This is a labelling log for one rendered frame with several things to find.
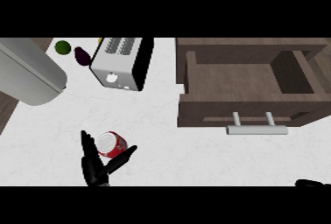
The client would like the red can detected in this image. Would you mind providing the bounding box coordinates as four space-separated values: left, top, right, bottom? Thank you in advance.
96 130 130 159

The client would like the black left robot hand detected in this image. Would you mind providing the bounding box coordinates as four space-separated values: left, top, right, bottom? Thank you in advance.
80 129 139 187

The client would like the grey rounded appliance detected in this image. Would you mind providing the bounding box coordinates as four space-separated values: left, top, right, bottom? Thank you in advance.
0 38 68 107

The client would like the dark purple eggplant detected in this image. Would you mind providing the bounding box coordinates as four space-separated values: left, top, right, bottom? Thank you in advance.
73 45 93 67

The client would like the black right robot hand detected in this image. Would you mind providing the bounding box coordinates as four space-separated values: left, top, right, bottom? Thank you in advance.
294 179 331 187

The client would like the green lime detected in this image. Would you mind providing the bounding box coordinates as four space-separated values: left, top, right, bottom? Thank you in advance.
55 39 73 55

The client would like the silver drawer handle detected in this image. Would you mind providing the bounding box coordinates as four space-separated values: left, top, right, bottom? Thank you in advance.
225 111 290 136

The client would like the brown wooden cabinet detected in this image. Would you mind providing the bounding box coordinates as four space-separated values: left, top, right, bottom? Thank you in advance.
175 38 331 85

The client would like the brown wooden drawer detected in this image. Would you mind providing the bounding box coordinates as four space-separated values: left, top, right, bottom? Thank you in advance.
176 50 331 128

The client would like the silver toaster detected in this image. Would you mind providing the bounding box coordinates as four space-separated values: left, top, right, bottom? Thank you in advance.
89 38 155 92

